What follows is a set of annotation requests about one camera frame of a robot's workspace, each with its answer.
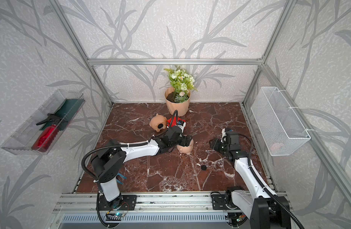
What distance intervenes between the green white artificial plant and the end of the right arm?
39 centimetres

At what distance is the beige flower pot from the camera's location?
100 centimetres

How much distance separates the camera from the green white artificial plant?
0.95 m

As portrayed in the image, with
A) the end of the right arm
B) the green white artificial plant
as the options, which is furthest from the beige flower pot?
the end of the right arm

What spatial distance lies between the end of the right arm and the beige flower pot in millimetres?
355

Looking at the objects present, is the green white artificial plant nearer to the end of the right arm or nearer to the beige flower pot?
the beige flower pot

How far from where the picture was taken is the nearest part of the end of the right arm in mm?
607
